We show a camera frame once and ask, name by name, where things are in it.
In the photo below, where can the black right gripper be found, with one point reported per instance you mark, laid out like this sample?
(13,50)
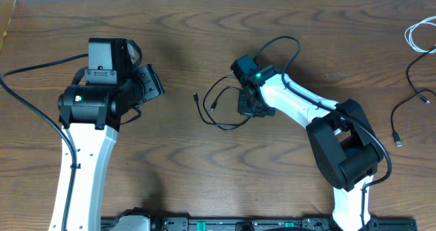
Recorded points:
(251,105)

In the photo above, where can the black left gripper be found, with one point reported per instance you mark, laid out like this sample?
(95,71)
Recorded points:
(152,82)

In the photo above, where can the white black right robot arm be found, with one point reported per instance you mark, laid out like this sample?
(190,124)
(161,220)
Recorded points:
(343,143)

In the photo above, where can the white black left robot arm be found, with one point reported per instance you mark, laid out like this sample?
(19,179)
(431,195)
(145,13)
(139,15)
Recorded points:
(90,110)

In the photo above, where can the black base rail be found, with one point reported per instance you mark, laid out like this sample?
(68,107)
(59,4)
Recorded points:
(141,219)

